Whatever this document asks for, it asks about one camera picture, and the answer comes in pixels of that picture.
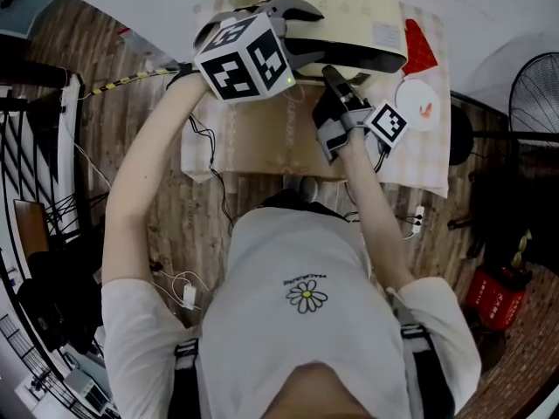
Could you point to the white power strip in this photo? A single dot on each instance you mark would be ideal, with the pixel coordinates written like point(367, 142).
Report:
point(419, 218)

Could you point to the person's right forearm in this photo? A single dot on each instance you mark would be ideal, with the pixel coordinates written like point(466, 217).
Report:
point(375, 216)

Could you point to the black metal rack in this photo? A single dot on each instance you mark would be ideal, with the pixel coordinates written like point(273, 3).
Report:
point(30, 74)

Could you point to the small white appliance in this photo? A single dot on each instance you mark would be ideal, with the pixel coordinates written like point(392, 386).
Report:
point(87, 389)

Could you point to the white round plate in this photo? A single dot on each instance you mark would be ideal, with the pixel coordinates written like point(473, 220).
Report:
point(415, 103)

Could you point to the red quilted oven mitt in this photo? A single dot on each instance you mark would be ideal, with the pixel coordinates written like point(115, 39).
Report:
point(419, 50)

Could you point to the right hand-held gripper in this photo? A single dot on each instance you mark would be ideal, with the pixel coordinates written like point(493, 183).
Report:
point(384, 125)

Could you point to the person's left forearm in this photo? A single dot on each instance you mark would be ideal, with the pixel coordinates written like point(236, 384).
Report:
point(131, 199)

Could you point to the black floor fan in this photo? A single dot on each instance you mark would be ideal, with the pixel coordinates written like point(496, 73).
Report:
point(460, 138)

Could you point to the white charger block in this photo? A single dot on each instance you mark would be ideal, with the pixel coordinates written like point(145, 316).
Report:
point(189, 297)

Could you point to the grey shoe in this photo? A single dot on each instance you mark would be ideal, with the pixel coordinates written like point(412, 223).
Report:
point(301, 188)

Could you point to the table with checkered cloth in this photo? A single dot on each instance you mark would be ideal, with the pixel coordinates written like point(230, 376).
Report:
point(419, 155)

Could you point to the red fire equipment box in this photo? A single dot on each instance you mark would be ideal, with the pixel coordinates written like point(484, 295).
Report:
point(495, 299)

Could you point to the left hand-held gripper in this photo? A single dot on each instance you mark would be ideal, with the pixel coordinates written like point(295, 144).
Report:
point(244, 59)

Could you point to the brown table runner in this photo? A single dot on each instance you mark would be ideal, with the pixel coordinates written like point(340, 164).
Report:
point(262, 138)

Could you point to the black office chair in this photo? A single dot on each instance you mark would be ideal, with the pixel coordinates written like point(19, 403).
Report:
point(43, 295)

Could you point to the brown wooden board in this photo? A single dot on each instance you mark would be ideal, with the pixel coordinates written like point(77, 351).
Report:
point(30, 227)

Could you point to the cream toaster oven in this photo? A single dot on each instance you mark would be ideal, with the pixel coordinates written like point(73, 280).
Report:
point(349, 7)

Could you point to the person's white daisy t-shirt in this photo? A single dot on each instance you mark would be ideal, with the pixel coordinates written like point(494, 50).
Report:
point(305, 343)

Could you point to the clear plastic bag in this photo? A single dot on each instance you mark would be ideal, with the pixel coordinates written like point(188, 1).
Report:
point(144, 46)

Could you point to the yellow black striped floor strip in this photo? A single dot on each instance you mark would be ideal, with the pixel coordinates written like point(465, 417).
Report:
point(131, 78)

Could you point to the person's face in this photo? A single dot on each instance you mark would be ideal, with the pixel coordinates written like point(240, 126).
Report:
point(319, 391)

